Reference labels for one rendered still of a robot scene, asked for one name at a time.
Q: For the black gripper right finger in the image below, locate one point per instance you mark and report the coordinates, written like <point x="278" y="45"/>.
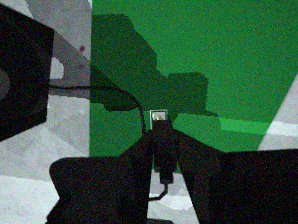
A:
<point x="212" y="176"/>

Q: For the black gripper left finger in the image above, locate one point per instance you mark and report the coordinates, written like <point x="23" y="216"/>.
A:
<point x="128" y="174"/>

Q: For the green circuit board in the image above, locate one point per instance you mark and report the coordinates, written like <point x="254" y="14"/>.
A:
<point x="218" y="70"/>

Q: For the black cable with plug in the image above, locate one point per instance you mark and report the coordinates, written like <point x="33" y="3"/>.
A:
<point x="165" y="143"/>

